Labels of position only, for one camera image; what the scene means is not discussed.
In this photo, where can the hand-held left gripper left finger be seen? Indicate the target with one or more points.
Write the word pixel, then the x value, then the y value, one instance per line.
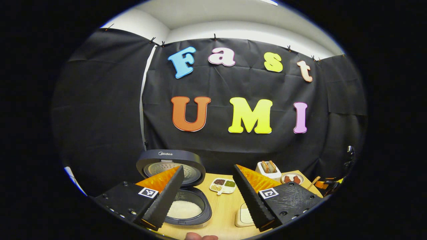
pixel 166 200

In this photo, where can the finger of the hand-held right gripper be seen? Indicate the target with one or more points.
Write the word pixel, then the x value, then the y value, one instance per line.
pixel 325 184

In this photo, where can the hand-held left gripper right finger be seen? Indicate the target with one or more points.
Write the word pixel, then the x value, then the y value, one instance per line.
pixel 250 196

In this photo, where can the wooden spoon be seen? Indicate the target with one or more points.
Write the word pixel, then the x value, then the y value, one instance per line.
pixel 314 182

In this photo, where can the white rice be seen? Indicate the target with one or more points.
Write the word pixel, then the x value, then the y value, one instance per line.
pixel 246 216
pixel 185 210

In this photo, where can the cream rice container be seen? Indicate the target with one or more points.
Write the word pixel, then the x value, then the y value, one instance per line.
pixel 237 218

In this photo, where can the dark grey rice cooker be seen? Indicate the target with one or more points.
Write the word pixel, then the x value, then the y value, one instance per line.
pixel 171 155

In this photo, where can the white toaster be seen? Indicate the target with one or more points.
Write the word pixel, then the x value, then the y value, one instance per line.
pixel 268 176

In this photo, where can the brown meat piece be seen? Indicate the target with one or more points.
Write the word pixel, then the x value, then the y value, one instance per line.
pixel 296 179
pixel 287 179

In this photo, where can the white divided grain dish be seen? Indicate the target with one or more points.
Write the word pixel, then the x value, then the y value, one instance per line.
pixel 222 187

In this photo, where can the toast slice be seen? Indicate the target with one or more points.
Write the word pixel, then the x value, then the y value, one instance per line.
pixel 265 166
pixel 272 166

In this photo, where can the round white plate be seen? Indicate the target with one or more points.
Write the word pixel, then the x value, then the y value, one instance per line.
pixel 293 174

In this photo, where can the white side desk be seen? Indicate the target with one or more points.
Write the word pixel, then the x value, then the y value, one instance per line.
pixel 75 181

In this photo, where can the black backdrop cloth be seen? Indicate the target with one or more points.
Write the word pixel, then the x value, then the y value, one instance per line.
pixel 110 110

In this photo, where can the ceiling light panel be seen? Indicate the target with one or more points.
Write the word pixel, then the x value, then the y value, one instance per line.
pixel 268 2

